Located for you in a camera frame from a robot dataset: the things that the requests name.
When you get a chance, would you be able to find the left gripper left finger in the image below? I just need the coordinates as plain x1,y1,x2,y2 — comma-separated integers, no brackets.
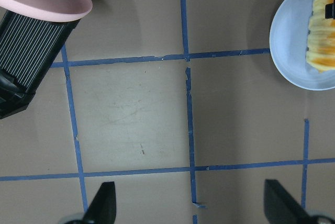
82,182,116,224

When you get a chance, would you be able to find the black dish rack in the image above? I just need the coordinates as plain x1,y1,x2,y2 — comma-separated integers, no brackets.
1,9,81,118

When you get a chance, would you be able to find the light blue plate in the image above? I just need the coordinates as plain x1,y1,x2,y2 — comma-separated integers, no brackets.
269,0,334,91

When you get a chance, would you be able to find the striped orange bread loaf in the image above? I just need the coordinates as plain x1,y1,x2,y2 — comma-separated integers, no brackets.
306,0,334,73

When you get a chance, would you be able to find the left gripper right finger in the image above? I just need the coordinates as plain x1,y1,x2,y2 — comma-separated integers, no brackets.
263,179,311,224

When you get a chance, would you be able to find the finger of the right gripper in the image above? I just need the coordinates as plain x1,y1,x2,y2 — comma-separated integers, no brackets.
325,0,335,20

